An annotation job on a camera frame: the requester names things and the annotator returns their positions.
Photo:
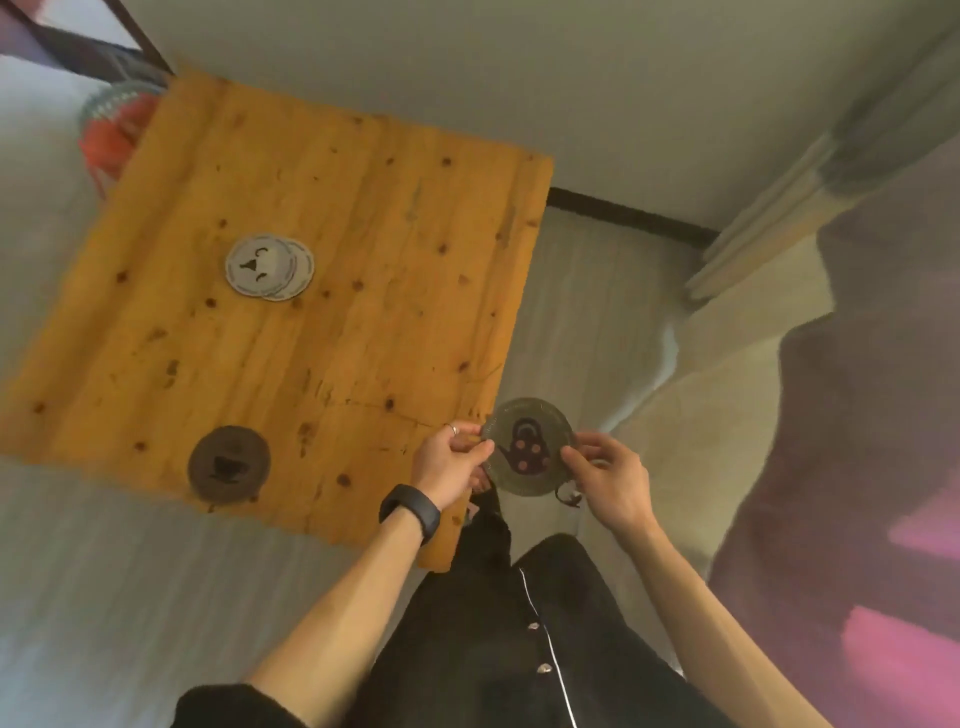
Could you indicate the person's left forearm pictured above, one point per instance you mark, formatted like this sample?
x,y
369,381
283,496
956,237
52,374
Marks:
x,y
345,600

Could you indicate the person's right forearm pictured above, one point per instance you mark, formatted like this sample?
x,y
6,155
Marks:
x,y
712,630

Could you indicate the person's left hand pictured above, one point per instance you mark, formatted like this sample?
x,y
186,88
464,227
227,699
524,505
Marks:
x,y
439,469

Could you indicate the person's left thumb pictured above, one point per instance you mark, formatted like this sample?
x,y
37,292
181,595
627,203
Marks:
x,y
477,452

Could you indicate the person's right hand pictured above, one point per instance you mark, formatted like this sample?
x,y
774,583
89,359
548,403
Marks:
x,y
619,487

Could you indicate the grey coaster with teapot print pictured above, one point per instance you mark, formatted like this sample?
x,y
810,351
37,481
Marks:
x,y
529,442

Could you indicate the dark grey coaster with cup print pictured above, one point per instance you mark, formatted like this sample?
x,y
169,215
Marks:
x,y
229,463

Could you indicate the black wristband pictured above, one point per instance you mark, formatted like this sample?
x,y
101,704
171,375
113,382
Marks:
x,y
412,511

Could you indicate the black garment with white piping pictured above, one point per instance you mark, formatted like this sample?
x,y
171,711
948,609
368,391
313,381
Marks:
x,y
480,645

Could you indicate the beige curtain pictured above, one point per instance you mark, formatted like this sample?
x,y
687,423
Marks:
x,y
832,150

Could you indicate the red and green woven basket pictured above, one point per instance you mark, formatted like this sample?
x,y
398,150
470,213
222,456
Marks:
x,y
112,139

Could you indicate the person's right thumb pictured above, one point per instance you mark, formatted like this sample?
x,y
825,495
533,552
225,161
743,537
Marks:
x,y
592,454

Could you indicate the purple and pink blanket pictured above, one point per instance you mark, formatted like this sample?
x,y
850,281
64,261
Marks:
x,y
862,450

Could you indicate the white round coaster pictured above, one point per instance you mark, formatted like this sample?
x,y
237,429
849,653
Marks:
x,y
304,270
256,264

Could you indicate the black baseboard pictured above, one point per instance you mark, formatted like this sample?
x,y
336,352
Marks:
x,y
630,216

